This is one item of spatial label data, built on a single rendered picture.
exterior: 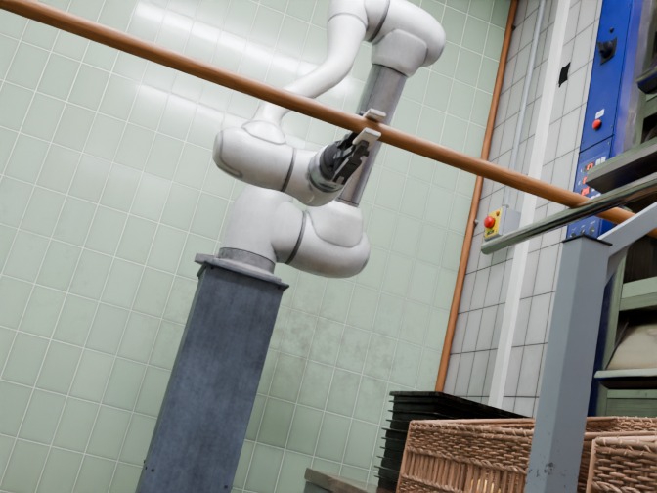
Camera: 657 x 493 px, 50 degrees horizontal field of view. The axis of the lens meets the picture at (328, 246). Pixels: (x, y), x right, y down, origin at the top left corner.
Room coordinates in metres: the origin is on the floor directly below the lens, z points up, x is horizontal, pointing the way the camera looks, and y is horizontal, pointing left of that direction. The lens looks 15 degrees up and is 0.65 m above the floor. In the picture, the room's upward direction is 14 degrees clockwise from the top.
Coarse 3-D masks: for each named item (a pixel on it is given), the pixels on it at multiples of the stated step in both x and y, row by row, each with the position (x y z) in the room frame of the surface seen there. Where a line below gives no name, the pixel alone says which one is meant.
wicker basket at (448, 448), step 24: (408, 432) 1.45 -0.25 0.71; (432, 432) 1.34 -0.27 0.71; (456, 432) 1.24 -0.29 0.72; (480, 432) 1.15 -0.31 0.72; (504, 432) 1.07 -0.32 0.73; (528, 432) 1.01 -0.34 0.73; (600, 432) 0.94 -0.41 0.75; (624, 432) 0.94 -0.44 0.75; (648, 432) 0.95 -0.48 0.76; (408, 456) 1.44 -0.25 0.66; (432, 456) 1.32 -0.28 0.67; (456, 456) 1.22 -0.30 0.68; (480, 456) 1.14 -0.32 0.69; (504, 456) 1.06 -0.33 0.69; (528, 456) 1.00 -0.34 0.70; (408, 480) 1.41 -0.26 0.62; (432, 480) 1.30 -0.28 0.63; (456, 480) 1.21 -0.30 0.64; (480, 480) 1.13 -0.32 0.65; (504, 480) 1.06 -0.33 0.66
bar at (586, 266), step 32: (608, 192) 1.11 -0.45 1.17; (640, 192) 1.04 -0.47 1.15; (544, 224) 1.30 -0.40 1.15; (640, 224) 0.81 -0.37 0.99; (576, 256) 0.79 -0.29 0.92; (608, 256) 0.79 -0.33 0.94; (576, 288) 0.78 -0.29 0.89; (576, 320) 0.78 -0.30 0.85; (576, 352) 0.78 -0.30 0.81; (544, 384) 0.81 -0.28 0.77; (576, 384) 0.78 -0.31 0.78; (544, 416) 0.80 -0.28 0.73; (576, 416) 0.79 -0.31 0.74; (544, 448) 0.79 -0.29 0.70; (576, 448) 0.79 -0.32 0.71; (544, 480) 0.78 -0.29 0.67; (576, 480) 0.79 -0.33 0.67
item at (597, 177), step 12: (636, 156) 1.40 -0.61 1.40; (648, 156) 1.36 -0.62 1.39; (612, 168) 1.47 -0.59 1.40; (624, 168) 1.45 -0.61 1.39; (636, 168) 1.43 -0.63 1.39; (648, 168) 1.41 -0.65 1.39; (588, 180) 1.56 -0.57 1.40; (600, 180) 1.53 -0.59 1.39; (612, 180) 1.51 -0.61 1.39; (624, 180) 1.49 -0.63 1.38; (600, 192) 1.58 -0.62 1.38; (624, 204) 1.60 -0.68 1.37; (636, 204) 1.57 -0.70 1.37; (648, 204) 1.55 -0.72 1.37
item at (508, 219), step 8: (504, 208) 2.14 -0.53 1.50; (496, 216) 2.17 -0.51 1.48; (504, 216) 2.14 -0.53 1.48; (512, 216) 2.15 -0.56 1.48; (520, 216) 2.15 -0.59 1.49; (496, 224) 2.16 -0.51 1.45; (504, 224) 2.14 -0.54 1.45; (512, 224) 2.15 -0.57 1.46; (488, 232) 2.20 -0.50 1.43; (496, 232) 2.15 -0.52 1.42; (504, 232) 2.14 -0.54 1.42; (488, 240) 2.21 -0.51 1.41
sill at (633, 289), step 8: (640, 280) 1.55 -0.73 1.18; (648, 280) 1.53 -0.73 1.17; (656, 280) 1.50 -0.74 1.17; (624, 288) 1.61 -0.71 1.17; (632, 288) 1.58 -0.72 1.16; (640, 288) 1.55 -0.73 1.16; (648, 288) 1.52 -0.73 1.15; (656, 288) 1.50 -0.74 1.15; (624, 296) 1.60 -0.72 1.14; (632, 296) 1.58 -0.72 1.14
